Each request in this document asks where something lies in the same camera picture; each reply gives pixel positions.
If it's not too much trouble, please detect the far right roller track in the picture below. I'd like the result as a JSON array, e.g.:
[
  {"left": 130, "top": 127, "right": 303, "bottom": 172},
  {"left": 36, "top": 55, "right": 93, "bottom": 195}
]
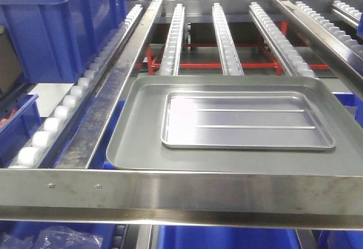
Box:
[{"left": 332, "top": 0, "right": 362, "bottom": 29}]

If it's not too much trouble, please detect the steel lane divider right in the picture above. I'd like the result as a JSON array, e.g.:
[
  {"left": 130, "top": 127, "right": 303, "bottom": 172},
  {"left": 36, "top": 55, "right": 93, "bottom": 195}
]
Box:
[{"left": 273, "top": 0, "right": 362, "bottom": 91}]

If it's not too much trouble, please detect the white roller track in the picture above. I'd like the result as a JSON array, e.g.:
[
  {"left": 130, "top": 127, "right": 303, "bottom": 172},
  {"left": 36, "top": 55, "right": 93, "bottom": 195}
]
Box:
[
  {"left": 8, "top": 4, "right": 143, "bottom": 169},
  {"left": 212, "top": 3, "right": 244, "bottom": 75},
  {"left": 249, "top": 2, "right": 316, "bottom": 78},
  {"left": 295, "top": 1, "right": 362, "bottom": 59},
  {"left": 159, "top": 3, "right": 185, "bottom": 75}
]

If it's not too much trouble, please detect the steel shelf front rail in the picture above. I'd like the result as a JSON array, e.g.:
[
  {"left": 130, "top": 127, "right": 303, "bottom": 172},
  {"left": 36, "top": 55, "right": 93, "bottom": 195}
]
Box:
[{"left": 1, "top": 169, "right": 362, "bottom": 230}]

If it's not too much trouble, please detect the clear plastic bag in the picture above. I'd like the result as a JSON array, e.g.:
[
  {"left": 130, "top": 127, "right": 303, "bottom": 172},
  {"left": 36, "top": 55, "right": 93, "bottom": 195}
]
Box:
[{"left": 1, "top": 226, "right": 103, "bottom": 248}]

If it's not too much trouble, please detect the steel lane divider left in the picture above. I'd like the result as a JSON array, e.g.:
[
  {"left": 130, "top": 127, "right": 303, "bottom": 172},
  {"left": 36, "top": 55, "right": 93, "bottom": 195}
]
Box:
[{"left": 57, "top": 0, "right": 163, "bottom": 169}]

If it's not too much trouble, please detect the steel lane divider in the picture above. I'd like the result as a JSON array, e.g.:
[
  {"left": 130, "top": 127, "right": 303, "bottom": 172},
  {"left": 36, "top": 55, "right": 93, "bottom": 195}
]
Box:
[
  {"left": 57, "top": 0, "right": 163, "bottom": 169},
  {"left": 273, "top": 0, "right": 362, "bottom": 91}
]

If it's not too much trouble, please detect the small blue bin left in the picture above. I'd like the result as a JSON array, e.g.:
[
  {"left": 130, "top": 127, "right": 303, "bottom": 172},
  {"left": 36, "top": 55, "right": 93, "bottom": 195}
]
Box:
[{"left": 1, "top": 94, "right": 42, "bottom": 168}]

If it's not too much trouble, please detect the blue bin lower left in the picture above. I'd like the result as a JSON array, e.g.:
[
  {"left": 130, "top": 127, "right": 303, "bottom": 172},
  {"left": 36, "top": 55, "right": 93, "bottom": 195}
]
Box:
[{"left": 1, "top": 221, "right": 116, "bottom": 248}]

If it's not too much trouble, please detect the blue bin lower centre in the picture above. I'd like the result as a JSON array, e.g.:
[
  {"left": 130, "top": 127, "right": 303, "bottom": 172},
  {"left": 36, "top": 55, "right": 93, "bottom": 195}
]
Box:
[{"left": 157, "top": 226, "right": 299, "bottom": 248}]

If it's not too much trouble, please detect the blue bin upper left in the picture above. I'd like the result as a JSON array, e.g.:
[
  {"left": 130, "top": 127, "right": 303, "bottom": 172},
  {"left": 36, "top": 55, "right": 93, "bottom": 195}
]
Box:
[{"left": 1, "top": 0, "right": 125, "bottom": 83}]

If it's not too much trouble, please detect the red metal frame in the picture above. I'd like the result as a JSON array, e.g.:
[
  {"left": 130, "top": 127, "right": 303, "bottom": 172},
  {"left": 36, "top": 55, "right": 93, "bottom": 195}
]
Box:
[{"left": 138, "top": 22, "right": 329, "bottom": 76}]

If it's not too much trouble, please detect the large grey serving tray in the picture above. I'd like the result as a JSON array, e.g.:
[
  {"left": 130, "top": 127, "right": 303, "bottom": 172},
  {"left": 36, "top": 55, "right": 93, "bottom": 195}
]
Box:
[{"left": 107, "top": 75, "right": 362, "bottom": 175}]

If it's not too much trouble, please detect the left white roller track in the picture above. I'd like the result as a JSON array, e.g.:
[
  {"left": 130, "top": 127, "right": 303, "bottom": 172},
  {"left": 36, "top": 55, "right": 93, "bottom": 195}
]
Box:
[{"left": 8, "top": 4, "right": 143, "bottom": 169}]

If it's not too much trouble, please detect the small silver tray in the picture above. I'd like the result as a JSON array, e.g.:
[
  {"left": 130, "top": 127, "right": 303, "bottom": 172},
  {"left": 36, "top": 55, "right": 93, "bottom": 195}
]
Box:
[{"left": 161, "top": 91, "right": 336, "bottom": 151}]

